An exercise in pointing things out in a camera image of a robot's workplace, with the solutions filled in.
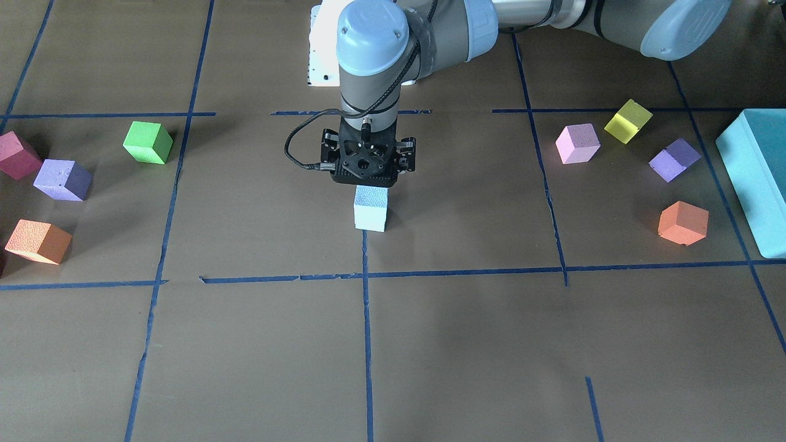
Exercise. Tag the green foam block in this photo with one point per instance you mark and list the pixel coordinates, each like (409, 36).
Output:
(148, 142)

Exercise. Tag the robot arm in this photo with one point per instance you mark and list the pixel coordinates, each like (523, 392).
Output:
(379, 45)

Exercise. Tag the light blue block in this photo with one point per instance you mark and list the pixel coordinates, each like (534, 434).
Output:
(373, 197)
(370, 218)

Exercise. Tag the dark pink foam block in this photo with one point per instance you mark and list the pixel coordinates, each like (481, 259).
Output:
(18, 158)

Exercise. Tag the teal plastic bin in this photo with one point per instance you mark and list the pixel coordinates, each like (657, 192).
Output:
(753, 151)

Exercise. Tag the purple foam block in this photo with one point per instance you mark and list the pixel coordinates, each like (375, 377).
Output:
(675, 159)
(63, 180)

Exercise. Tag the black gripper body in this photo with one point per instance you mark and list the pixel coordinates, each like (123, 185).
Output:
(406, 156)

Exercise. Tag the yellow foam block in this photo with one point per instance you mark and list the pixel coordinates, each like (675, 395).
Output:
(628, 121)

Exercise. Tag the orange foam block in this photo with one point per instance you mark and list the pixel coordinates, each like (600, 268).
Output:
(39, 242)
(683, 223)

